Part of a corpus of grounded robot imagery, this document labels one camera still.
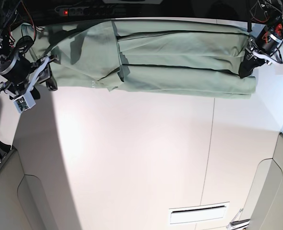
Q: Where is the metal clamp stand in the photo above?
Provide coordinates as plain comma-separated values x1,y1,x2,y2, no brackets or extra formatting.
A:
226,209,250,230

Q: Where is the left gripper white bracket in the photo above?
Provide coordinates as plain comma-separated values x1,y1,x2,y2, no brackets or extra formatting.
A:
238,37,283,79

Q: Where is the white table cable slot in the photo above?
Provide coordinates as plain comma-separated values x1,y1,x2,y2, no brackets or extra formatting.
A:
168,202,230,225

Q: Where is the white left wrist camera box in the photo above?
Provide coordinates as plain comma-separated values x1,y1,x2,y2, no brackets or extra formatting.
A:
275,63,283,75

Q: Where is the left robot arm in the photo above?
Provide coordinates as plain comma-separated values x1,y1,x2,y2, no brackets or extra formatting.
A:
239,0,283,78

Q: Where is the white power strip red switch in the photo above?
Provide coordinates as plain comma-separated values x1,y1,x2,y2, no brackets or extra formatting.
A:
55,7,126,16

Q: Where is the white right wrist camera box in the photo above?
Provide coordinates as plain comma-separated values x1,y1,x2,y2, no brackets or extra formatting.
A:
13,92,36,114

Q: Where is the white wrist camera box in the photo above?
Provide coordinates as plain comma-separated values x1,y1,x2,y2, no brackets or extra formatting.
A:
13,92,36,114
275,63,283,75

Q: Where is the beige left side panel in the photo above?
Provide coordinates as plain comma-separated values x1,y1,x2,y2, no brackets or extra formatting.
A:
0,150,46,230

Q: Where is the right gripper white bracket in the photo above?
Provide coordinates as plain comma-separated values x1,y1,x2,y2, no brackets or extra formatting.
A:
0,55,58,100

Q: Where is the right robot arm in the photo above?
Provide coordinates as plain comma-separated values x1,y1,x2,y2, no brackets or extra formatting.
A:
0,0,58,100

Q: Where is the beige right side panel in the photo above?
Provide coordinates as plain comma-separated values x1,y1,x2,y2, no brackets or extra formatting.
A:
240,133,283,230

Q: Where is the green T-shirt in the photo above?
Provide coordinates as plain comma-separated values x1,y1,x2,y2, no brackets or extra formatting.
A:
27,20,257,99

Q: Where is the beige panel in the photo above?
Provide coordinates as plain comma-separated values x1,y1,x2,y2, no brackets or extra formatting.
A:
0,150,46,230
240,133,283,230

